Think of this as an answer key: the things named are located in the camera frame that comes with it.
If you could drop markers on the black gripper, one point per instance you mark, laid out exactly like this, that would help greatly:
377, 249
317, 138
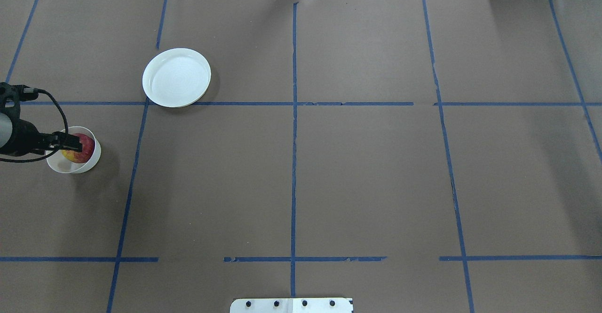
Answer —
24, 138

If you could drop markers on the white round plate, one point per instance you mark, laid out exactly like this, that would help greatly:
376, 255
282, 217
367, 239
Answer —
176, 77

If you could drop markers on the brown paper table cover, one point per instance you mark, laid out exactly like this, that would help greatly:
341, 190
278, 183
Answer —
421, 156

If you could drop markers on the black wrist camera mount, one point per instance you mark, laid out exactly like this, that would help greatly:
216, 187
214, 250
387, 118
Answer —
11, 97

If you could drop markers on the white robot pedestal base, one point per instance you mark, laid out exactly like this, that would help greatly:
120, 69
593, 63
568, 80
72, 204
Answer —
293, 305

